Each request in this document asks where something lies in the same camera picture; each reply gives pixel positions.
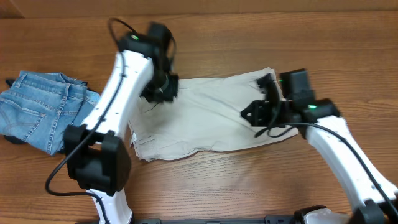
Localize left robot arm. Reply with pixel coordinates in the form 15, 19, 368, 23
62, 22, 178, 223

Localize beige khaki shorts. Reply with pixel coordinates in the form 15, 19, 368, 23
129, 68, 299, 161

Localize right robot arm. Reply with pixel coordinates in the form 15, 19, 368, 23
241, 69, 397, 224

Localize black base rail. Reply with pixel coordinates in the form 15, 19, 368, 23
76, 214, 299, 224

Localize blue denim jeans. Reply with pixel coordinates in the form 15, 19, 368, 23
0, 70, 101, 156

